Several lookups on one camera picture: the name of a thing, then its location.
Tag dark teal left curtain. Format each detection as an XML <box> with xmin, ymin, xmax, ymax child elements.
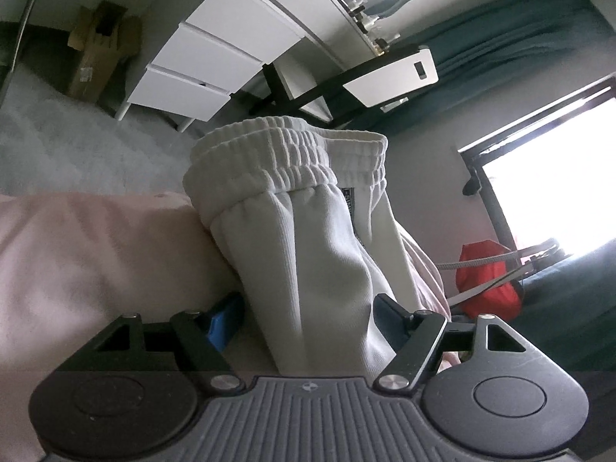
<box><xmin>346</xmin><ymin>0</ymin><xmax>615</xmax><ymax>137</ymax></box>

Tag white drawer desk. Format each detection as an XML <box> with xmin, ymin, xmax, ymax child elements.
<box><xmin>115</xmin><ymin>0</ymin><xmax>378</xmax><ymax>125</ymax></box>

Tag white black chair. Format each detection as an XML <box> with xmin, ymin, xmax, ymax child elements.
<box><xmin>263</xmin><ymin>44</ymin><xmax>439</xmax><ymax>128</ymax></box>

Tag dark teal right curtain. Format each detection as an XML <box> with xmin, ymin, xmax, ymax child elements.
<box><xmin>511</xmin><ymin>241</ymin><xmax>616</xmax><ymax>371</ymax></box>

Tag white sweatpants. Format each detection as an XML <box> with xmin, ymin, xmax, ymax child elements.
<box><xmin>184</xmin><ymin>117</ymin><xmax>450</xmax><ymax>378</ymax></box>

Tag dark teal curtain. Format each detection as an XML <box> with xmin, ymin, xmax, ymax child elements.
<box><xmin>346</xmin><ymin>0</ymin><xmax>615</xmax><ymax>137</ymax></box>
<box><xmin>511</xmin><ymin>241</ymin><xmax>616</xmax><ymax>371</ymax></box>

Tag pink bed sheet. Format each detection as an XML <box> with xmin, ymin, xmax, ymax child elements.
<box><xmin>0</xmin><ymin>191</ymin><xmax>464</xmax><ymax>462</ymax></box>

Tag red bag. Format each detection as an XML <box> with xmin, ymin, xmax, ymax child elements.
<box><xmin>455</xmin><ymin>240</ymin><xmax>522</xmax><ymax>321</ymax></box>

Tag brown cardboard box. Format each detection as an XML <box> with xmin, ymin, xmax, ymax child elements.
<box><xmin>66</xmin><ymin>0</ymin><xmax>142</xmax><ymax>103</ymax></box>

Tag silver tripod stand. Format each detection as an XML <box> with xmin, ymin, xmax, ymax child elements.
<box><xmin>434</xmin><ymin>240</ymin><xmax>562</xmax><ymax>309</ymax></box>

